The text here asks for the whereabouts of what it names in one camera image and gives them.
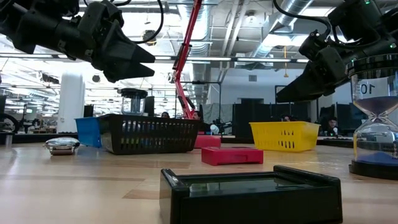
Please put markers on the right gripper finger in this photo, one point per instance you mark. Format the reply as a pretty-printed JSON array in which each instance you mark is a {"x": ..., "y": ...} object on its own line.
[
  {"x": 306, "y": 84},
  {"x": 298, "y": 96}
]

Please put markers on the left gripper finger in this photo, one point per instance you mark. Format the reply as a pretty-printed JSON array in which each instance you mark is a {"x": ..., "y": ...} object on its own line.
[
  {"x": 124, "y": 53},
  {"x": 130, "y": 72}
]

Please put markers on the glass jar black lid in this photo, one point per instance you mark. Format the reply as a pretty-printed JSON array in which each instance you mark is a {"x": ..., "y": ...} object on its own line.
[{"x": 133, "y": 101}]

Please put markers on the black cylinder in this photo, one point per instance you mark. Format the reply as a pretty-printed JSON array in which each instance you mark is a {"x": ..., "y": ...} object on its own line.
[{"x": 376, "y": 124}]

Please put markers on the red plastic case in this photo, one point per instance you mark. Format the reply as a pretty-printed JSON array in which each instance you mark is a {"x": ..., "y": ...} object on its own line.
[{"x": 231, "y": 156}]

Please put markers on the black digital clock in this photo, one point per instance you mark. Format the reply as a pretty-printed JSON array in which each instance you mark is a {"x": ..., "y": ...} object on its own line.
[{"x": 248, "y": 202}]

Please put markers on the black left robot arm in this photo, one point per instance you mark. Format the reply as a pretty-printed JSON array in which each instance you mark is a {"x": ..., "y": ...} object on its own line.
[{"x": 34, "y": 28}]

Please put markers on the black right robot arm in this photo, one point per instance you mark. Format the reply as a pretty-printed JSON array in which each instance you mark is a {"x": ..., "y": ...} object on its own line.
[{"x": 354, "y": 18}]

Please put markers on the person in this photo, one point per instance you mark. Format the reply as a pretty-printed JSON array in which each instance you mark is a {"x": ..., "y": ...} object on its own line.
[
  {"x": 332, "y": 125},
  {"x": 286, "y": 118},
  {"x": 196, "y": 115},
  {"x": 165, "y": 114}
]

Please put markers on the yellow plastic basket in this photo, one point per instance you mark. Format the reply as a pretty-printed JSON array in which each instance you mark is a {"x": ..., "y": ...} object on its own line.
[{"x": 284, "y": 137}]

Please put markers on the white pillar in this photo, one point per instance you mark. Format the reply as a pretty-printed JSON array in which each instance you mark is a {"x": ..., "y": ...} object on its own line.
[{"x": 71, "y": 102}]

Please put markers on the red desk lamp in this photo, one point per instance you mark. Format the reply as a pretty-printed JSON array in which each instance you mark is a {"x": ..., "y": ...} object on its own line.
[{"x": 186, "y": 46}]

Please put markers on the black plastic basket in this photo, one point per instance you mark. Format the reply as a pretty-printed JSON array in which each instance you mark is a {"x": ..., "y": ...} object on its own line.
[{"x": 149, "y": 133}]

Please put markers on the blue plastic basket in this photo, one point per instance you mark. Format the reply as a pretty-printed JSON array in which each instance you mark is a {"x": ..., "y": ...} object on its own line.
[{"x": 88, "y": 132}]

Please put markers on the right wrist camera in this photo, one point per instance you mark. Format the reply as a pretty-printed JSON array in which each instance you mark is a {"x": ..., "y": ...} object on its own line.
[{"x": 314, "y": 43}]

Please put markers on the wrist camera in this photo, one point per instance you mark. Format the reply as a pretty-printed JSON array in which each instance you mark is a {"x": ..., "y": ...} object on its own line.
[
  {"x": 314, "y": 43},
  {"x": 99, "y": 15}
]

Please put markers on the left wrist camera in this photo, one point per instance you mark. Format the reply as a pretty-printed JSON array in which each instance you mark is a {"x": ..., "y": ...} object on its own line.
[{"x": 99, "y": 15}]

